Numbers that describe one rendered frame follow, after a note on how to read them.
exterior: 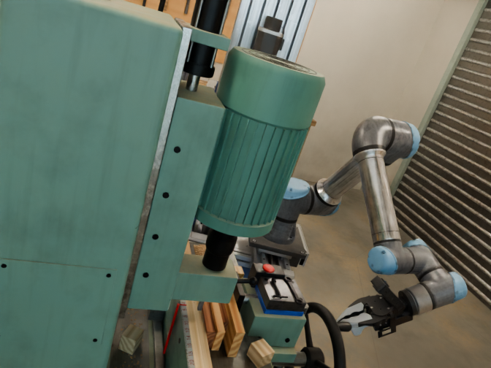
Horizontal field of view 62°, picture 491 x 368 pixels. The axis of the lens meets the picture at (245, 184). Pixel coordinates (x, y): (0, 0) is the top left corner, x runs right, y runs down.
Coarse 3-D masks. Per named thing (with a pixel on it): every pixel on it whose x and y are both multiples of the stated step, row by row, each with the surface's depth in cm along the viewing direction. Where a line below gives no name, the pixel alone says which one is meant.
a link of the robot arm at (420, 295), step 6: (408, 288) 112; (414, 288) 111; (420, 288) 110; (414, 294) 109; (420, 294) 109; (426, 294) 109; (414, 300) 109; (420, 300) 108; (426, 300) 108; (420, 306) 108; (426, 306) 109; (432, 306) 109; (420, 312) 109; (426, 312) 110
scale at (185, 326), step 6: (180, 300) 91; (180, 306) 90; (186, 312) 89; (186, 318) 87; (186, 324) 85; (186, 330) 84; (186, 336) 82; (186, 342) 81; (186, 348) 80; (186, 354) 78; (192, 354) 79; (192, 360) 77; (192, 366) 76
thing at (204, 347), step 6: (186, 246) 114; (186, 252) 112; (198, 318) 90; (198, 324) 89; (204, 324) 89; (198, 330) 87; (204, 330) 88; (204, 336) 86; (204, 342) 84; (204, 348) 83; (204, 354) 82; (204, 360) 80; (210, 360) 81; (204, 366) 79; (210, 366) 80
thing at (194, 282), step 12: (192, 264) 85; (228, 264) 89; (180, 276) 82; (192, 276) 83; (204, 276) 83; (216, 276) 84; (228, 276) 85; (180, 288) 83; (192, 288) 84; (204, 288) 85; (216, 288) 85; (228, 288) 86; (192, 300) 86; (204, 300) 86; (216, 300) 87; (228, 300) 88
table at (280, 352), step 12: (192, 252) 120; (168, 312) 100; (168, 324) 98; (240, 348) 91; (276, 348) 99; (288, 348) 100; (216, 360) 86; (228, 360) 87; (240, 360) 88; (276, 360) 99; (288, 360) 100
